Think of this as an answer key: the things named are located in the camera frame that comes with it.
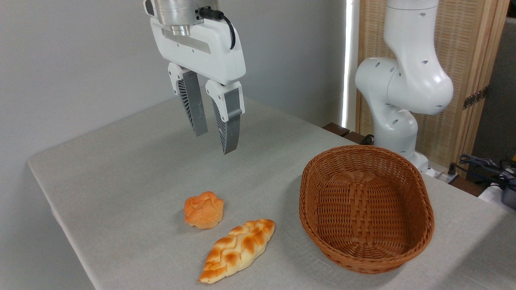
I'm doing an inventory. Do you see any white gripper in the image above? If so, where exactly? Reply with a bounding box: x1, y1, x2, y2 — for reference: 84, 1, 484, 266
150, 16, 247, 155

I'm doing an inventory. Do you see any round orange bread roll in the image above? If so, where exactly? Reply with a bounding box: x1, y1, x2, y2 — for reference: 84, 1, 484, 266
184, 191, 225, 230

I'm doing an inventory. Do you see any long braided bread loaf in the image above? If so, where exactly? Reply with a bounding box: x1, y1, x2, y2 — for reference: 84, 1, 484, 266
198, 219, 276, 284

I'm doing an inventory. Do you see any brown wicker oval basket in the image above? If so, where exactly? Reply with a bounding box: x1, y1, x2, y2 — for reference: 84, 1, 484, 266
299, 145, 435, 275

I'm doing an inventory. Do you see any dark metal screen hinge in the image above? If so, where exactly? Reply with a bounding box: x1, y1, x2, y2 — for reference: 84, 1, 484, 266
462, 86, 489, 110

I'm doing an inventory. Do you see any wooden rattan folding screen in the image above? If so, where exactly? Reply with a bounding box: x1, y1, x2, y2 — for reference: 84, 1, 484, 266
357, 0, 511, 178

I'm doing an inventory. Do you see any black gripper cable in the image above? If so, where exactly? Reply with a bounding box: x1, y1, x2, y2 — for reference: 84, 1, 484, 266
199, 7, 237, 50

